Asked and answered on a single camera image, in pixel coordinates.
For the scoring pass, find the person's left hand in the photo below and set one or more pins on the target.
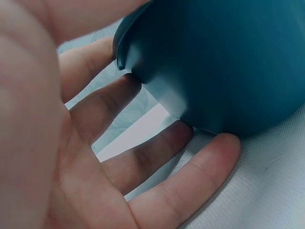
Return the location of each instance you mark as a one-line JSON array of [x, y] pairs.
[[81, 176]]

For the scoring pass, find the person's left thumb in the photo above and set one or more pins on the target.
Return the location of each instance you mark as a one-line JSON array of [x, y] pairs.
[[83, 16]]

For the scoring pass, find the dark teal smooth container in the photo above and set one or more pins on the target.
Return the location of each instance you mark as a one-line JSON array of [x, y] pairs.
[[233, 64]]

